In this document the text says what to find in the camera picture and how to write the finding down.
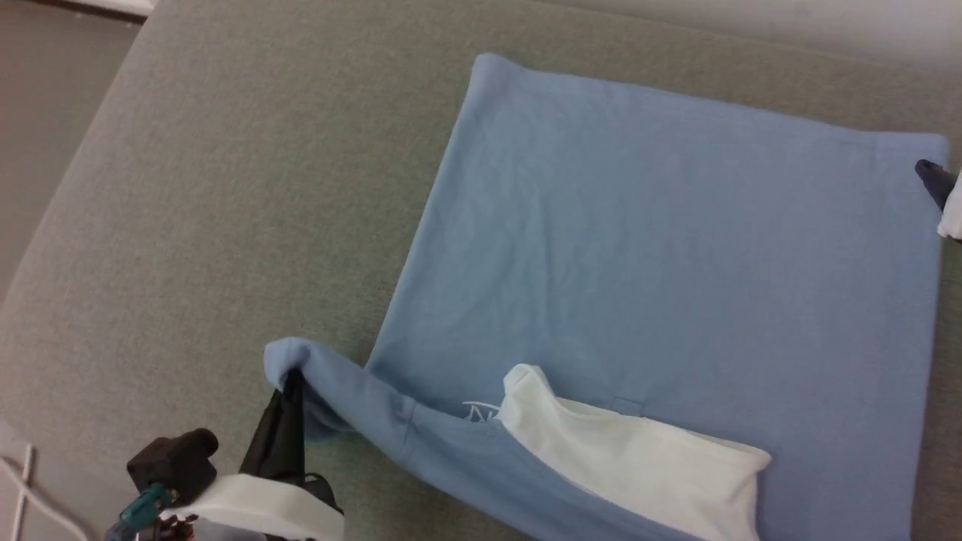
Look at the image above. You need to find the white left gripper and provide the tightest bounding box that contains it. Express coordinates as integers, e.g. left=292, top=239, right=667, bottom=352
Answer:
left=161, top=371, right=346, bottom=541

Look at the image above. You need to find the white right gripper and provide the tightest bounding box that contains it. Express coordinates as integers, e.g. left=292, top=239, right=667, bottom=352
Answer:
left=914, top=159, right=962, bottom=241

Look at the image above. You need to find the light blue and white garment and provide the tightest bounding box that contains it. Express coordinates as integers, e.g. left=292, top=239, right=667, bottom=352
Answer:
left=263, top=52, right=952, bottom=541

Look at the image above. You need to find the grey-green fabric sofa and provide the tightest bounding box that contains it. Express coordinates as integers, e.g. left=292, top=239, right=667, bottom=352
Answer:
left=0, top=0, right=962, bottom=541

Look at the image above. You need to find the white baseboard strip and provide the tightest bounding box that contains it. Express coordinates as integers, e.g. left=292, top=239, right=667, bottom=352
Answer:
left=71, top=0, right=157, bottom=17

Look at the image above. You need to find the teal-plug left camera cable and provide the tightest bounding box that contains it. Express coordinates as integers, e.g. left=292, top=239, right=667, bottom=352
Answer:
left=104, top=483, right=175, bottom=541

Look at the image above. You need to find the thin white floor cable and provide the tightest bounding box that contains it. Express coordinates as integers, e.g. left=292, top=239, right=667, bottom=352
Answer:
left=15, top=443, right=34, bottom=541
left=0, top=457, right=91, bottom=541

